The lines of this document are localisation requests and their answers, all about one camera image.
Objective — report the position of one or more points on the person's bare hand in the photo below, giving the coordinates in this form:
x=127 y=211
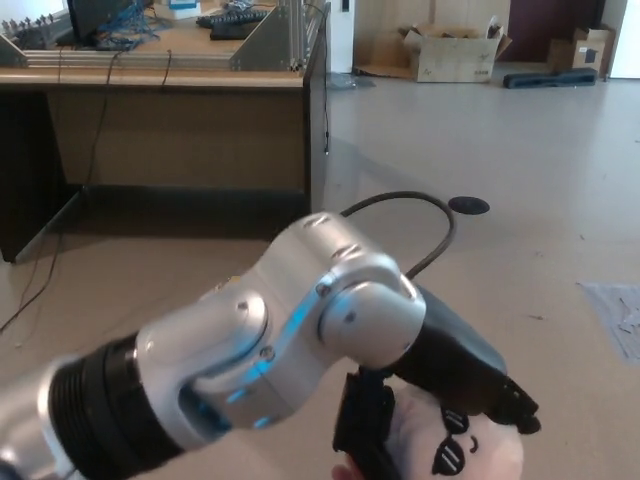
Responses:
x=345 y=473

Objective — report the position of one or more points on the pink plush dumpling with sunglasses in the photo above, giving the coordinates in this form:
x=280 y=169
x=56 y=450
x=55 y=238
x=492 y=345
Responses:
x=495 y=450

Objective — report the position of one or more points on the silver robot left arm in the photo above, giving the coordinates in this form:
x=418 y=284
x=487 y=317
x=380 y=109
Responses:
x=225 y=350

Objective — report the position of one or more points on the black round floor cover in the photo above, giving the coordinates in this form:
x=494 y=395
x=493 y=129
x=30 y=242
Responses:
x=475 y=205

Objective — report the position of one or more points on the grey plastic sheet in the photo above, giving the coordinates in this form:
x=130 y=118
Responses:
x=617 y=315

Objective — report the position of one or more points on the wooden desk with dark panels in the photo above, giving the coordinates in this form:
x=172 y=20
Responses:
x=190 y=135

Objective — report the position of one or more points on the clear plastic bag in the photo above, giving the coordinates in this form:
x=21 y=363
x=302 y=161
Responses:
x=350 y=82

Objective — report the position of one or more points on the flat cardboard sheet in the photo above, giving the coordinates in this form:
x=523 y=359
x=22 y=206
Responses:
x=380 y=56

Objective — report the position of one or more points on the large open cardboard box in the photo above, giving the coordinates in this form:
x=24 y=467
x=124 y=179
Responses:
x=455 y=60

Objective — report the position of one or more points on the flat black device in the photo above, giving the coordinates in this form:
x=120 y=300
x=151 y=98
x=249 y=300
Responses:
x=230 y=33

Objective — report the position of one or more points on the black keyboard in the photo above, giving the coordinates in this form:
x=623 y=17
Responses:
x=230 y=19

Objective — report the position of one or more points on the small cardboard box with label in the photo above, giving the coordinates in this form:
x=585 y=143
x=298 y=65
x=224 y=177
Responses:
x=580 y=52

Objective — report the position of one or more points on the dark maroon door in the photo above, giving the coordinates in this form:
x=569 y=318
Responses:
x=545 y=25

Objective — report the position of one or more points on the white box with blue print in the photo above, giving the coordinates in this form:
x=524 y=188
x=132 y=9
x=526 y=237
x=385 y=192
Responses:
x=184 y=9

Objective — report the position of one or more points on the black monitor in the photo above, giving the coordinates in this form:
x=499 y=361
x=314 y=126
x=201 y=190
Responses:
x=87 y=15

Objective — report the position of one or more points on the aluminium profile frame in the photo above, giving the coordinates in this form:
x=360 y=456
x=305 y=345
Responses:
x=150 y=60

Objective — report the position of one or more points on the black wall switch panel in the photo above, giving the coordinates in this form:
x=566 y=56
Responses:
x=346 y=5

